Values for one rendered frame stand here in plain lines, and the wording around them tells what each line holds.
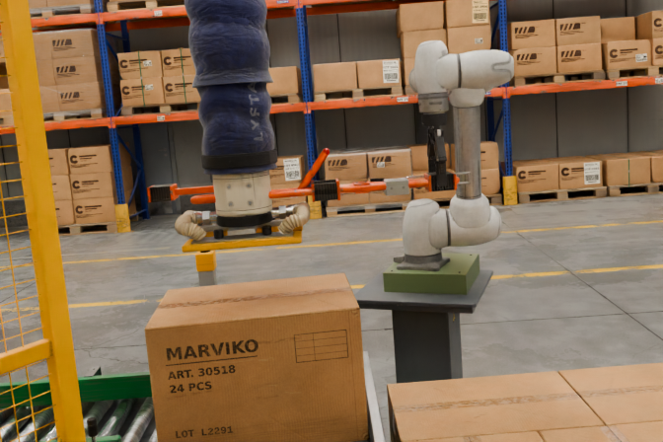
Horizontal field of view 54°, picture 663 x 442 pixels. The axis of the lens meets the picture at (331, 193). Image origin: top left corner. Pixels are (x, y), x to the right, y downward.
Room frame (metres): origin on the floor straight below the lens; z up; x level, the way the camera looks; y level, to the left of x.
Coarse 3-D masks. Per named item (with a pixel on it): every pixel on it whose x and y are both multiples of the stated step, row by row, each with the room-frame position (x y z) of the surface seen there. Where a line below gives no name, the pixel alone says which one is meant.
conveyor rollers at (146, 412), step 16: (112, 400) 2.27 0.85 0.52; (128, 400) 2.20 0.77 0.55; (0, 416) 2.17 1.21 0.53; (48, 416) 2.14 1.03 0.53; (96, 416) 2.11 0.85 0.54; (112, 416) 2.07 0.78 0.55; (144, 416) 2.07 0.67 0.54; (32, 432) 2.02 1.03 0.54; (48, 432) 1.99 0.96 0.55; (112, 432) 1.99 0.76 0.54; (128, 432) 1.95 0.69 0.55
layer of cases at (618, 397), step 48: (432, 384) 2.15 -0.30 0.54; (480, 384) 2.12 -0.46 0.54; (528, 384) 2.09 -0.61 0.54; (576, 384) 2.07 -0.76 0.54; (624, 384) 2.04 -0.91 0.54; (432, 432) 1.82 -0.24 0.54; (480, 432) 1.80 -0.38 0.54; (528, 432) 1.78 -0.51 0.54; (576, 432) 1.76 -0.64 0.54; (624, 432) 1.74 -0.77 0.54
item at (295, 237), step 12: (264, 228) 1.86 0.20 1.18; (192, 240) 1.90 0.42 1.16; (204, 240) 1.86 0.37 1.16; (216, 240) 1.84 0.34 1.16; (228, 240) 1.84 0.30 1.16; (240, 240) 1.84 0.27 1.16; (252, 240) 1.83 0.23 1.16; (264, 240) 1.83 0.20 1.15; (276, 240) 1.83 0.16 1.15; (288, 240) 1.83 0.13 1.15; (300, 240) 1.83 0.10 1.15
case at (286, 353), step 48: (192, 288) 2.13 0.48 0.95; (240, 288) 2.09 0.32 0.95; (288, 288) 2.04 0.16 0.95; (336, 288) 2.00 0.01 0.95; (192, 336) 1.76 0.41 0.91; (240, 336) 1.77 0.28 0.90; (288, 336) 1.78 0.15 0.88; (336, 336) 1.79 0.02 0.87; (192, 384) 1.76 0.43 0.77; (240, 384) 1.77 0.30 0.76; (288, 384) 1.78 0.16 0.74; (336, 384) 1.79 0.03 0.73; (192, 432) 1.75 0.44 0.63; (240, 432) 1.76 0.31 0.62; (288, 432) 1.77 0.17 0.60; (336, 432) 1.79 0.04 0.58
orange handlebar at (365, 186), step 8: (344, 184) 1.99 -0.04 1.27; (352, 184) 1.99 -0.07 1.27; (360, 184) 1.96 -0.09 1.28; (368, 184) 1.95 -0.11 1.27; (376, 184) 1.95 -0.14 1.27; (384, 184) 1.95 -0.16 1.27; (408, 184) 1.95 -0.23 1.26; (416, 184) 1.95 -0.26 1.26; (424, 184) 1.95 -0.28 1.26; (176, 192) 2.21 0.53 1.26; (184, 192) 2.21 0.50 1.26; (192, 192) 2.22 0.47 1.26; (200, 192) 2.22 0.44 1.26; (272, 192) 1.94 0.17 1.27; (280, 192) 1.94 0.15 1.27; (288, 192) 1.94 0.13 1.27; (296, 192) 1.94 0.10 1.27; (304, 192) 1.94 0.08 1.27; (344, 192) 1.95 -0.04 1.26; (360, 192) 1.95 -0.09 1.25; (368, 192) 1.95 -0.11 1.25; (192, 200) 1.94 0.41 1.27; (200, 200) 1.94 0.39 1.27; (208, 200) 1.94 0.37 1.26
